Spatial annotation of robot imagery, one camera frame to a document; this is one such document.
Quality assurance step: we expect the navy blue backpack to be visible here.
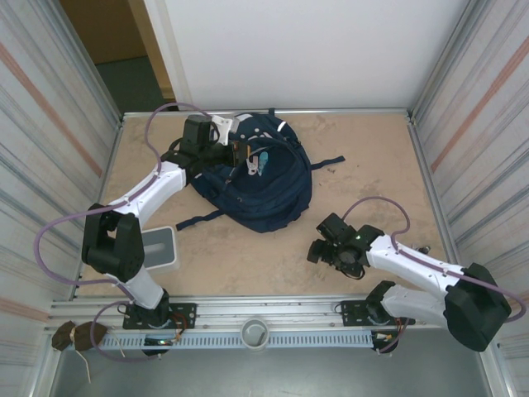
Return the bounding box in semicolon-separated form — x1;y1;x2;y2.
167;108;346;234

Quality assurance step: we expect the grey round cup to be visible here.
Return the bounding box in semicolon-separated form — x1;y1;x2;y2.
241;317;270;351

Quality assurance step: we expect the white grey plastic stand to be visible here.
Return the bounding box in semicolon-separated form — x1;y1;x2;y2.
140;226;182;275

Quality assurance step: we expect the brown wooden door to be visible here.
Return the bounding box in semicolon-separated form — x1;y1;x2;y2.
59;0;175;101

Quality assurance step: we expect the brown cloth bundle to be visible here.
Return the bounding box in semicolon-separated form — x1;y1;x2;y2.
51;321;108;352

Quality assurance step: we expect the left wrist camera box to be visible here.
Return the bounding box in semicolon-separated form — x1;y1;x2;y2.
208;115;241;146

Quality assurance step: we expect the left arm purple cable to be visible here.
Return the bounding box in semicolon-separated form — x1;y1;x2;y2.
33;102;214;363

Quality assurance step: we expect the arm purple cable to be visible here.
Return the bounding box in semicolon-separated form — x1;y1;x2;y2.
341;196;526;356
33;102;214;363

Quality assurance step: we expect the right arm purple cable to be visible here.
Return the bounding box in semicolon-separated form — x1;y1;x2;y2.
341;196;526;356

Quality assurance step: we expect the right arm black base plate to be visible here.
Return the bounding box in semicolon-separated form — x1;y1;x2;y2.
341;297;416;328

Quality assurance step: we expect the aluminium mounting rail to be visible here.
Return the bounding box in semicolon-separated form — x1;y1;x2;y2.
43;294;495;332

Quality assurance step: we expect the white slotted cable duct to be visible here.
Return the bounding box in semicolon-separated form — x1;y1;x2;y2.
101;332;375;349

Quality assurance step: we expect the thin aluminium table rail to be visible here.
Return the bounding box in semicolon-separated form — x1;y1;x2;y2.
122;108;414;119

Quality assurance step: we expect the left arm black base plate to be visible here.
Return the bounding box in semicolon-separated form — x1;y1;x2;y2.
122;303;198;331

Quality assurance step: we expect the thin beige string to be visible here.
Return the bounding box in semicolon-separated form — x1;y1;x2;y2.
75;349;93;385

